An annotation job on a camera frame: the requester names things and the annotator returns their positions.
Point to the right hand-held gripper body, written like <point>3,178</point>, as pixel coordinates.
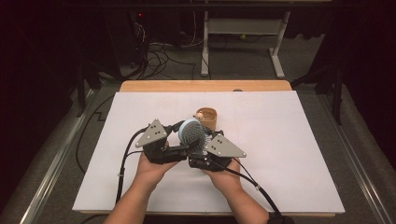
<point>222,147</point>

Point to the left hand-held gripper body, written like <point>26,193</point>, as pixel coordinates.
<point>152,133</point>

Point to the light blue hairbrush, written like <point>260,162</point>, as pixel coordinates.
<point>191,132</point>

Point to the person's right hand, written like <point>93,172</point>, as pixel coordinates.
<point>227,179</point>

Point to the person's left hand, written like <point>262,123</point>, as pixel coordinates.
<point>151,172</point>

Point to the small wooden cup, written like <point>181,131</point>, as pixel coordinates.
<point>210,119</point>

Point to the small pale figurine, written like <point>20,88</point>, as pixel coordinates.
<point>200,117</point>

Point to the wooden table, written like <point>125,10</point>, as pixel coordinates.
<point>202,86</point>

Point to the white board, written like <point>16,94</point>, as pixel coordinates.
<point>280,155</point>

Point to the black stand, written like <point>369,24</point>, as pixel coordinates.
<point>336,93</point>
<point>81,90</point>

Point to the black computer case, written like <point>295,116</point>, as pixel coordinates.
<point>124,37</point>

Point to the aluminium floor rail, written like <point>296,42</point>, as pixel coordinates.
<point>358,158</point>
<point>53,165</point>

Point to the white metal stand frame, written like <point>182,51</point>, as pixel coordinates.
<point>246,26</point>

